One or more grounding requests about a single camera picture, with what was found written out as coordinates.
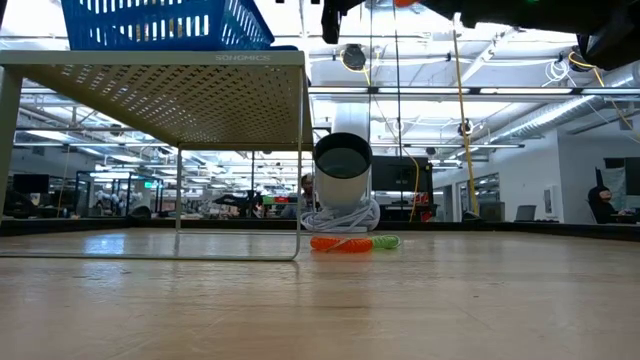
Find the green spiral wrist coil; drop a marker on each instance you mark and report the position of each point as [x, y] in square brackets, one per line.
[387, 242]

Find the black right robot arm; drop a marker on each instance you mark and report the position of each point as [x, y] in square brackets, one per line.
[550, 15]

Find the black background robot arm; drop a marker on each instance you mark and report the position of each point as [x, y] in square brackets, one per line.
[240, 201]

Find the large black monitor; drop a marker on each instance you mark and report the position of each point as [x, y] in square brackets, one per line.
[400, 175]

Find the person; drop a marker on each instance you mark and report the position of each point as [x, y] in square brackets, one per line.
[600, 205]
[307, 192]

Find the pale perforated metal shelf riser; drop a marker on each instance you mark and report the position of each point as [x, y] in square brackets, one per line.
[150, 100]

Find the grey laptop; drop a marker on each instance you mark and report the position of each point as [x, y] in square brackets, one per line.
[525, 213]

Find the small black monitor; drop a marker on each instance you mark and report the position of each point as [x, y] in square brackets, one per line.
[30, 183]

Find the black aluminium table frame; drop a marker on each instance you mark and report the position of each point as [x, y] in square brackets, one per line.
[75, 227]

